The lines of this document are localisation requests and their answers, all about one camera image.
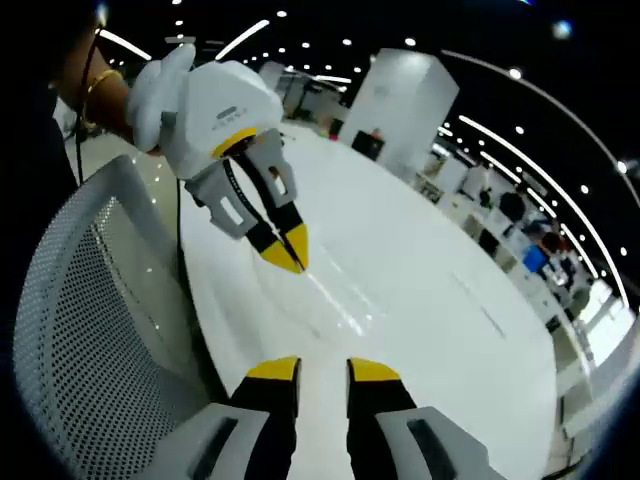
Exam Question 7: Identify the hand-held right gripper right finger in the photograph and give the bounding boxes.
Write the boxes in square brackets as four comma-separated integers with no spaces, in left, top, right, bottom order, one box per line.
[345,357,507,480]

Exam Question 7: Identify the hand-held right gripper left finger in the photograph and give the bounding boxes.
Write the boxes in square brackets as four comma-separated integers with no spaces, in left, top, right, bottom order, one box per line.
[134,356,303,480]

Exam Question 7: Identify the long ceiling light strips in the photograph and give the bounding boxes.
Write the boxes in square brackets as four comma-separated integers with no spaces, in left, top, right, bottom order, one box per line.
[97,18,631,311]

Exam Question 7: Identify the black monitor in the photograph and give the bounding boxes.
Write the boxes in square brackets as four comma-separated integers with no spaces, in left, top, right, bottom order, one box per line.
[351,128,386,162]

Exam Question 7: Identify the white square pillar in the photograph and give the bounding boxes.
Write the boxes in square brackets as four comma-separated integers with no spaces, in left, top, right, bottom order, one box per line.
[339,48,460,179]

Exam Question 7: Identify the white mesh chair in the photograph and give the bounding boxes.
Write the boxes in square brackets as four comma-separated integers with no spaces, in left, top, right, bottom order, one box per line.
[12,154,217,480]

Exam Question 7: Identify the round ceiling spot lights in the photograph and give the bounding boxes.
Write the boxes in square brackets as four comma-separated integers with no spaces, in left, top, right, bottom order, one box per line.
[97,0,629,256]

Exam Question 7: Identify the row of white desks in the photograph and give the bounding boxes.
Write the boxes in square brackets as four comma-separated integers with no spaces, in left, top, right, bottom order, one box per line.
[414,149,636,436]

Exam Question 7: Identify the blue container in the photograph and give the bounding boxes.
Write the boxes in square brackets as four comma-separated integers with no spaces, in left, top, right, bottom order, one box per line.
[523,244,549,274]

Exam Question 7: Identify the gold bracelet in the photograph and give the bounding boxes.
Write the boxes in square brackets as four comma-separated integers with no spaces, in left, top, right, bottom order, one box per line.
[82,68,124,131]

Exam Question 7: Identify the black cable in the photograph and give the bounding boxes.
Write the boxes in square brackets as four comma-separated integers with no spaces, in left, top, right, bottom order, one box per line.
[73,27,185,281]

